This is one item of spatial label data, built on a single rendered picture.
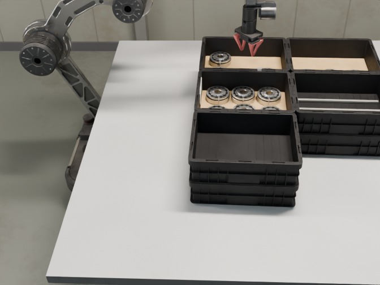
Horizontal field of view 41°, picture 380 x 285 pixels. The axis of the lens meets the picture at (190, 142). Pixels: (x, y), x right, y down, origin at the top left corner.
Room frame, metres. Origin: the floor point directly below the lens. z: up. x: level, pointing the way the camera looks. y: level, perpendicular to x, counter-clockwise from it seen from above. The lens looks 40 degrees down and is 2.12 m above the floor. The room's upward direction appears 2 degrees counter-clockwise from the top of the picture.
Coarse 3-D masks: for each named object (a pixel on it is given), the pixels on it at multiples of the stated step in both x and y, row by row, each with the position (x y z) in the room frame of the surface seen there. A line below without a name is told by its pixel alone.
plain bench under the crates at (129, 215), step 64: (128, 64) 2.33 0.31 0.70; (192, 64) 2.31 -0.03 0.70; (128, 128) 1.78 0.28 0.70; (128, 192) 1.38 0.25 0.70; (320, 192) 1.34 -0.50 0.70; (64, 256) 1.08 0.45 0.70; (128, 256) 1.07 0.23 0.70; (192, 256) 1.06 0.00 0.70; (256, 256) 1.05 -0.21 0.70; (320, 256) 1.04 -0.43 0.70
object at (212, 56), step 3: (219, 51) 2.15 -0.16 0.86; (222, 51) 2.15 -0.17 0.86; (213, 54) 2.13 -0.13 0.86; (225, 54) 2.13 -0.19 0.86; (228, 54) 2.12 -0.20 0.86; (210, 57) 2.10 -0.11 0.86; (213, 57) 2.10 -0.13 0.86; (225, 57) 2.10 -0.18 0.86; (228, 57) 2.10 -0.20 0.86; (213, 60) 2.08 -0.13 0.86; (216, 60) 2.08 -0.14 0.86; (219, 60) 2.07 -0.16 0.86; (222, 60) 2.07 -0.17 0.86; (225, 60) 2.08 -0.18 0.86; (228, 60) 2.07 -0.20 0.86
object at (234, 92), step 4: (236, 88) 1.84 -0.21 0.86; (240, 88) 1.83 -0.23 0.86; (244, 88) 1.83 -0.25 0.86; (248, 88) 1.83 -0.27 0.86; (232, 92) 1.80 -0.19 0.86; (236, 92) 1.80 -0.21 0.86; (252, 92) 1.80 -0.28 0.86; (236, 96) 1.78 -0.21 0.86; (240, 96) 1.77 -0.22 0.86; (244, 96) 1.77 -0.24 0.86; (248, 96) 1.77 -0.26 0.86; (252, 96) 1.77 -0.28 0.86
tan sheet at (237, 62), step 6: (234, 60) 2.12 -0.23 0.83; (240, 60) 2.12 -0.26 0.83; (246, 60) 2.12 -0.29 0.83; (252, 60) 2.12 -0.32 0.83; (258, 60) 2.12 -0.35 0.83; (264, 60) 2.11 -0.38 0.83; (270, 60) 2.11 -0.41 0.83; (276, 60) 2.11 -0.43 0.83; (210, 66) 2.07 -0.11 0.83; (228, 66) 2.07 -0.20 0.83; (234, 66) 2.07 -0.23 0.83; (240, 66) 2.06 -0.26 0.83; (246, 66) 2.06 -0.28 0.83; (252, 66) 2.06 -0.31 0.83; (258, 66) 2.06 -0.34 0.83; (264, 66) 2.06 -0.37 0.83; (270, 66) 2.05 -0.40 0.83; (276, 66) 2.05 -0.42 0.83
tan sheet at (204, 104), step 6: (204, 90) 1.87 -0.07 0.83; (204, 96) 1.83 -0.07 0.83; (282, 96) 1.81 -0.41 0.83; (204, 102) 1.78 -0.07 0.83; (228, 102) 1.77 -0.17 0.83; (252, 102) 1.77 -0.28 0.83; (258, 102) 1.77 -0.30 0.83; (282, 102) 1.76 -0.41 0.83; (228, 108) 1.73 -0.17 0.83; (258, 108) 1.72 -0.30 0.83; (282, 108) 1.72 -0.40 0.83
